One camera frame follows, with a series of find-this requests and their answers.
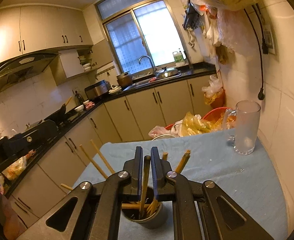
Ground wooden chopstick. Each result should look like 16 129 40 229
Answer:
80 145 108 179
60 184 73 191
162 152 168 160
139 155 151 219
122 203 150 209
175 150 191 173
90 140 115 174

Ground beige lower kitchen cabinets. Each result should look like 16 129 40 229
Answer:
9 76 210 227

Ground beige kitchen cabinets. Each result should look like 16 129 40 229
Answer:
0 5 93 67
9 76 210 227

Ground beige upper kitchen cabinets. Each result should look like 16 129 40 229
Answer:
0 5 93 67

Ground kitchen window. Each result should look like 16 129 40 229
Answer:
95 0 187 74

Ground plastic bags on counter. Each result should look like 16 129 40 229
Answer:
0 150 35 184

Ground wooden chopstick in cup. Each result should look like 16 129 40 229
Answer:
162 152 168 160
90 140 115 174
60 184 73 191
80 145 108 179
175 150 191 173

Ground dark green utensil holder cup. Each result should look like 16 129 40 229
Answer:
121 186 169 230

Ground yellow plastic bag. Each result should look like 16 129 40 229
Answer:
180 112 224 137

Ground black wok pan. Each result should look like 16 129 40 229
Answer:
44 96 72 126

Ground red plastic basket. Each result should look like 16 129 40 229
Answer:
164 89 236 131

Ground light blue table cloth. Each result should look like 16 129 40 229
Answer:
71 128 289 240

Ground black range hood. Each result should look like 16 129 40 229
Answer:
0 52 58 93

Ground steel rice cooker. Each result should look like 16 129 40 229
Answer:
85 80 111 100

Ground brown clay pot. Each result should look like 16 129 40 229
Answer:
117 72 133 88

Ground clear glass mug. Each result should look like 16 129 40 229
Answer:
222 100 261 155

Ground steel pot lid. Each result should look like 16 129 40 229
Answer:
156 67 180 79

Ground chrome sink faucet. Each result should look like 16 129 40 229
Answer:
138 55 158 77

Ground green detergent bottle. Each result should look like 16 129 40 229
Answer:
172 49 186 67

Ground black power cable with plug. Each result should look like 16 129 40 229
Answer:
243 3 270 101

